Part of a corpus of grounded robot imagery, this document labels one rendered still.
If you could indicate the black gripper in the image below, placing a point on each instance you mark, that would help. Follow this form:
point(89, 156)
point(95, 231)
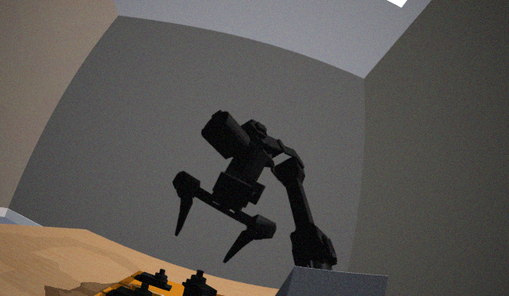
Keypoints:
point(258, 227)

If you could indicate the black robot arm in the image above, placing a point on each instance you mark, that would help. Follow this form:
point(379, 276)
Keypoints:
point(252, 149)

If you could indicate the orange flat panel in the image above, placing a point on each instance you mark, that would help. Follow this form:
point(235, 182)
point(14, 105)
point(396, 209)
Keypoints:
point(144, 284)

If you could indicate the black micro servo with orange cable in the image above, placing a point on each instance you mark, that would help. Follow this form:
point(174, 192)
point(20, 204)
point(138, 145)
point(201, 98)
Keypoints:
point(196, 286)

